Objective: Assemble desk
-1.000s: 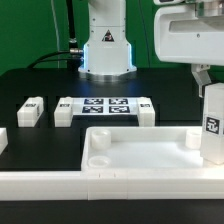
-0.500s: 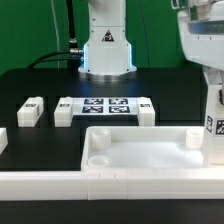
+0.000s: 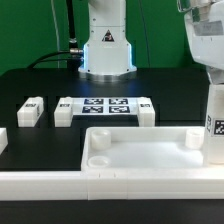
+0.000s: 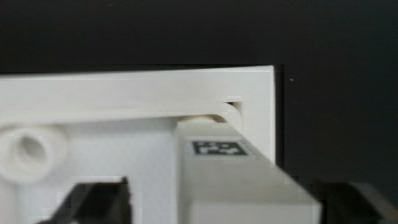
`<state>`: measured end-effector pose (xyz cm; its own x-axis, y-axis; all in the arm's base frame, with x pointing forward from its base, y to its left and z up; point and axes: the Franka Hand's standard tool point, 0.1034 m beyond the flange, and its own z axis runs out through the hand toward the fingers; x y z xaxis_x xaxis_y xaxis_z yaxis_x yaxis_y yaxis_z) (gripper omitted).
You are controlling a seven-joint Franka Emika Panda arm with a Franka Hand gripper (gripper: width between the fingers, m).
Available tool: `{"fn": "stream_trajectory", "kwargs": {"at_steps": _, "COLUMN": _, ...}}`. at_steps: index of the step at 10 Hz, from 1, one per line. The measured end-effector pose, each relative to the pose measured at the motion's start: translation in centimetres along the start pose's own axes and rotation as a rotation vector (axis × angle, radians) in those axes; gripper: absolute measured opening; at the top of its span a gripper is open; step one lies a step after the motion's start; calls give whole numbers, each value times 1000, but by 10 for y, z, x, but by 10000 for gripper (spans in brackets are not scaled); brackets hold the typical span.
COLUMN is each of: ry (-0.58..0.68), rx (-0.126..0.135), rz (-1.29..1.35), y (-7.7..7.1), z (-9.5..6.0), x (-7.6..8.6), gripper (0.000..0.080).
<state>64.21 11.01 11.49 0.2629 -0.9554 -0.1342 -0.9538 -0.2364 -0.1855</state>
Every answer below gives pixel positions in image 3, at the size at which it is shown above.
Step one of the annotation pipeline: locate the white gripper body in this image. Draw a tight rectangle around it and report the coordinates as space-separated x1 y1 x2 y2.
184 9 224 85

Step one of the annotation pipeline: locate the white desk top tray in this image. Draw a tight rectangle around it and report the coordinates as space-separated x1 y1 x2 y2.
81 126 204 171

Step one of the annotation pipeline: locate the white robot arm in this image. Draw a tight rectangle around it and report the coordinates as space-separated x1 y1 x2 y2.
78 0 224 85

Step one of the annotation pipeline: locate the fiducial marker sheet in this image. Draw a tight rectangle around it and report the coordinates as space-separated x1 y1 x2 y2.
73 97 137 116

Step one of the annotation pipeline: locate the white front fence bar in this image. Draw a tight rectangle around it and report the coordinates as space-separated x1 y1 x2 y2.
0 168 224 201

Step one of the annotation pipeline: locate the white left fence block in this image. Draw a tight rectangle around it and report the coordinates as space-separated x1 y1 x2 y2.
0 128 8 154

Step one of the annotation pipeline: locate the black cable bundle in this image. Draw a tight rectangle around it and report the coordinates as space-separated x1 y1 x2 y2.
27 0 85 70

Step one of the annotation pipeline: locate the thin white cable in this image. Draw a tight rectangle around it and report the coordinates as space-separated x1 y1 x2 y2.
50 0 62 69

